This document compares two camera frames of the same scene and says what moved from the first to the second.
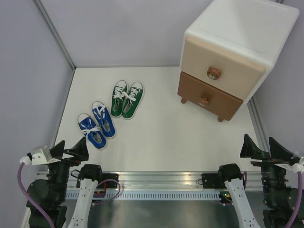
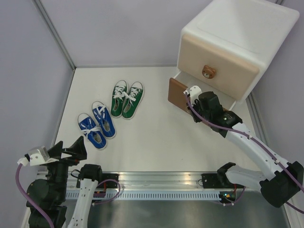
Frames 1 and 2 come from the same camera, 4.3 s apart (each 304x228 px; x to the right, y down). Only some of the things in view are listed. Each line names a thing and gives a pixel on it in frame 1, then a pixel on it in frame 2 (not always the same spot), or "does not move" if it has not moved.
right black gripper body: x=273 y=175 -> x=204 y=115
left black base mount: x=109 y=184 does not move
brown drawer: x=208 y=98 -> x=176 y=96
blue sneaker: x=94 y=134 does not move
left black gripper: x=80 y=150 does not move
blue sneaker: x=103 y=117 does not move
